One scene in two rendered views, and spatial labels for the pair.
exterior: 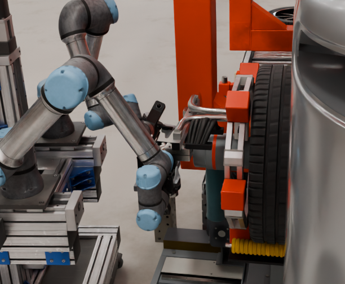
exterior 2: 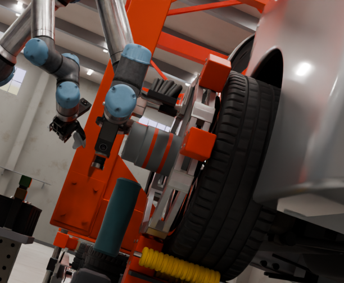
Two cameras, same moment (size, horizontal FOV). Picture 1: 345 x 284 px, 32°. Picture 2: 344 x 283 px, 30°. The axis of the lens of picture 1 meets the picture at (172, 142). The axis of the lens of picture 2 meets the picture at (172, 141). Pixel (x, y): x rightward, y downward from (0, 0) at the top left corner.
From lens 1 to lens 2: 1.45 m
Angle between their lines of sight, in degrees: 41
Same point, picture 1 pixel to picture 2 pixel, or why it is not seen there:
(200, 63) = not seen: hidden behind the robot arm
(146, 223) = (120, 99)
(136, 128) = (126, 23)
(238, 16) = not seen: hidden behind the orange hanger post
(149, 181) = (143, 53)
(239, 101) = (222, 61)
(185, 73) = (100, 112)
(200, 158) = (137, 139)
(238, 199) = (208, 141)
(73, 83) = not seen: outside the picture
